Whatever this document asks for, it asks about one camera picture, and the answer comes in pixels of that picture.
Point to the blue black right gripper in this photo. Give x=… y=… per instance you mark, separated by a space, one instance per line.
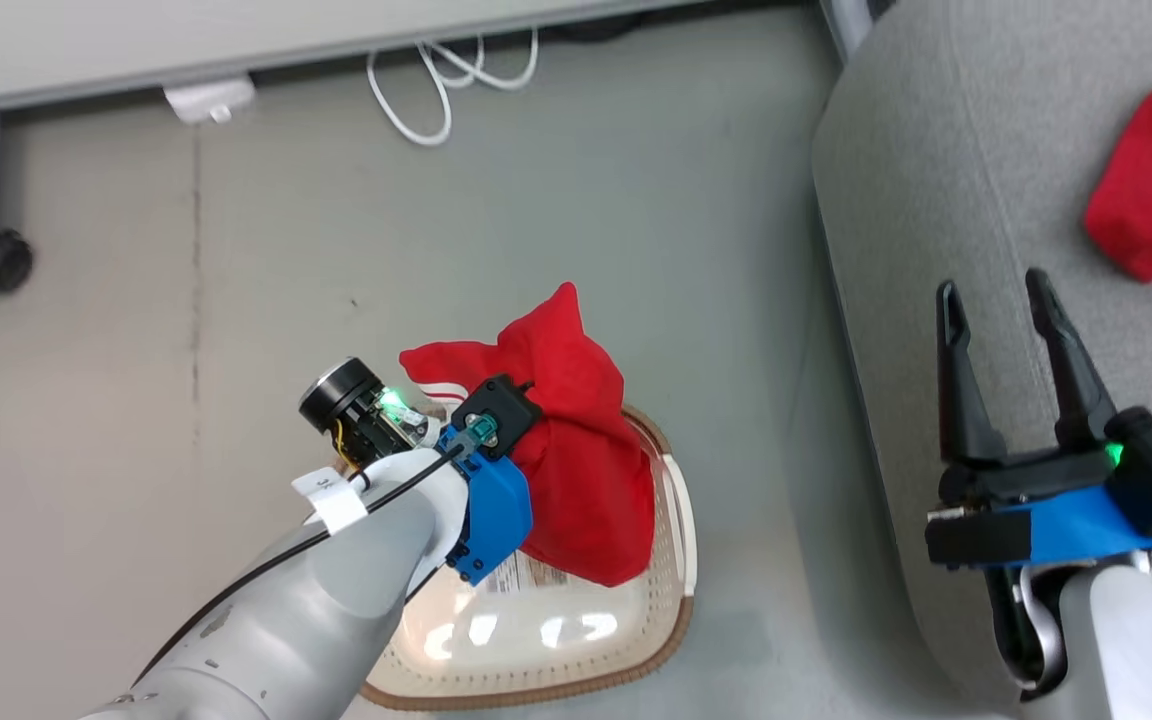
x=1036 y=515

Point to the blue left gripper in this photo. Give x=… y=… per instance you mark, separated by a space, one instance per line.
x=496 y=510

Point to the red white-striped garment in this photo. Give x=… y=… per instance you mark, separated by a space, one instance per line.
x=576 y=450

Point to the white grey left arm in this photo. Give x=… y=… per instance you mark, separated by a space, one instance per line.
x=306 y=610

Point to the white grey right arm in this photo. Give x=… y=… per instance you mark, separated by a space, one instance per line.
x=1126 y=630

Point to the grey fabric sofa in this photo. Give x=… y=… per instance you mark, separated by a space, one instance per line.
x=976 y=200

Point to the white basket label sticker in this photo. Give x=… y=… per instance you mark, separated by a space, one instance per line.
x=526 y=572

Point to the white laundry basket brown rim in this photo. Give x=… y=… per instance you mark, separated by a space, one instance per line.
x=576 y=640

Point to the white power adapter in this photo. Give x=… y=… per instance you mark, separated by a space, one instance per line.
x=208 y=100

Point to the black caster wheel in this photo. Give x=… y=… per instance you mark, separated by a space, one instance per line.
x=8 y=260

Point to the teal left camera connector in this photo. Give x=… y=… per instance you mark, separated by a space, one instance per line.
x=479 y=430

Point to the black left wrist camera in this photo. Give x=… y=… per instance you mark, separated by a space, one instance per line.
x=501 y=405

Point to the white partition panel grey frame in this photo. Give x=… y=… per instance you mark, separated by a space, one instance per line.
x=236 y=35

